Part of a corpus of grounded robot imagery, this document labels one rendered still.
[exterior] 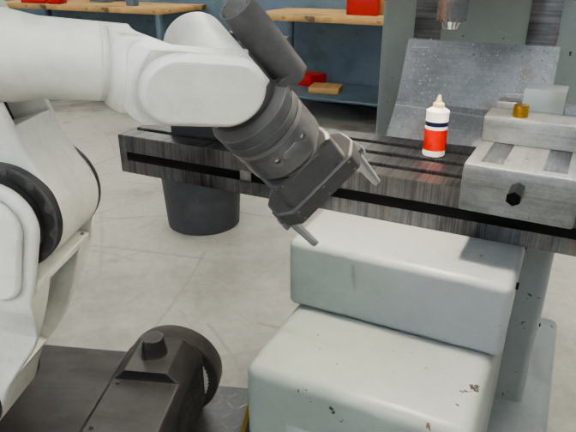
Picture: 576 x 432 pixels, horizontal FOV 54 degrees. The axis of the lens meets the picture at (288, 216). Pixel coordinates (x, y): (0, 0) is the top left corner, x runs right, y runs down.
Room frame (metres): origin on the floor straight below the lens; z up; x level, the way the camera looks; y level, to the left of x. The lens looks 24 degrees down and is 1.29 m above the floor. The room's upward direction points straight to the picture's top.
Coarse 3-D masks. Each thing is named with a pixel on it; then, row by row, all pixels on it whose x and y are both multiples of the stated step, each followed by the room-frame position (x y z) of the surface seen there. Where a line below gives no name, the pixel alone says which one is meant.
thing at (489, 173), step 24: (480, 144) 0.83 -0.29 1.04; (504, 144) 0.83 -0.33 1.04; (480, 168) 0.74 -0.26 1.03; (504, 168) 0.72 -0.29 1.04; (528, 168) 0.72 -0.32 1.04; (552, 168) 0.72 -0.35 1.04; (480, 192) 0.73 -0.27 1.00; (504, 192) 0.72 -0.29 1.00; (528, 192) 0.70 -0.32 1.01; (552, 192) 0.69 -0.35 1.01; (504, 216) 0.72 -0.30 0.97; (528, 216) 0.70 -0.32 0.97; (552, 216) 0.69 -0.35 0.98
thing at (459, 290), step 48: (336, 240) 0.81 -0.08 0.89; (384, 240) 0.81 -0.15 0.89; (432, 240) 0.81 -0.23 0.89; (480, 240) 0.81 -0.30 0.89; (336, 288) 0.77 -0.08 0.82; (384, 288) 0.74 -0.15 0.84; (432, 288) 0.71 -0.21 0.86; (480, 288) 0.68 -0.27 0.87; (432, 336) 0.71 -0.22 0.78; (480, 336) 0.68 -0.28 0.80
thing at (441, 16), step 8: (440, 0) 0.96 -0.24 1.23; (448, 0) 0.94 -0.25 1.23; (456, 0) 0.94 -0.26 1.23; (464, 0) 0.94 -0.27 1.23; (440, 8) 0.95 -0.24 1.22; (448, 8) 0.94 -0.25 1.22; (456, 8) 0.94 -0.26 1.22; (464, 8) 0.94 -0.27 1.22; (440, 16) 0.95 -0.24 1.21; (448, 16) 0.94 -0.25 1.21; (456, 16) 0.94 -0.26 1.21; (464, 16) 0.94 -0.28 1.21
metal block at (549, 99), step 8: (528, 88) 0.88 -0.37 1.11; (536, 88) 0.88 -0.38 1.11; (544, 88) 0.88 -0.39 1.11; (552, 88) 0.88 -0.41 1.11; (560, 88) 0.88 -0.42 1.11; (568, 88) 0.88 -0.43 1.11; (528, 96) 0.88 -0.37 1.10; (536, 96) 0.87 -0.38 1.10; (544, 96) 0.87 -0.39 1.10; (552, 96) 0.86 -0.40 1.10; (560, 96) 0.86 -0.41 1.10; (528, 104) 0.88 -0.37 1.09; (536, 104) 0.87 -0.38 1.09; (544, 104) 0.87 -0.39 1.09; (552, 104) 0.86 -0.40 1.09; (560, 104) 0.86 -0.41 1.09; (544, 112) 0.87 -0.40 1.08; (552, 112) 0.86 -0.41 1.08; (560, 112) 0.86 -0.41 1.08
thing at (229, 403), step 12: (216, 396) 1.00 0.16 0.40; (228, 396) 1.00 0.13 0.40; (240, 396) 1.00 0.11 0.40; (204, 408) 0.96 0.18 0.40; (216, 408) 0.96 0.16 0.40; (228, 408) 0.96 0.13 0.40; (240, 408) 0.96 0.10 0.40; (204, 420) 0.92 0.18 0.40; (216, 420) 0.92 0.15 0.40; (228, 420) 0.92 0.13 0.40; (240, 420) 0.92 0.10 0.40
